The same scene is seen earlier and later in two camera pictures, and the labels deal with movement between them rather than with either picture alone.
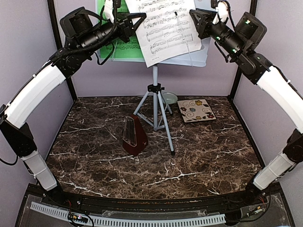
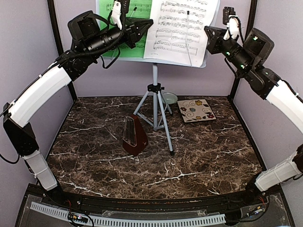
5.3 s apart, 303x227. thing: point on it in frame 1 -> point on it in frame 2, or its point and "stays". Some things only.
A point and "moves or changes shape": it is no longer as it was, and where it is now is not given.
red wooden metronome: (135, 140) stays
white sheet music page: (168, 30) moves or changes shape
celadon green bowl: (169, 97) stays
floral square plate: (195, 110) stays
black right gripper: (205, 18) -> (213, 47)
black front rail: (222, 201) stays
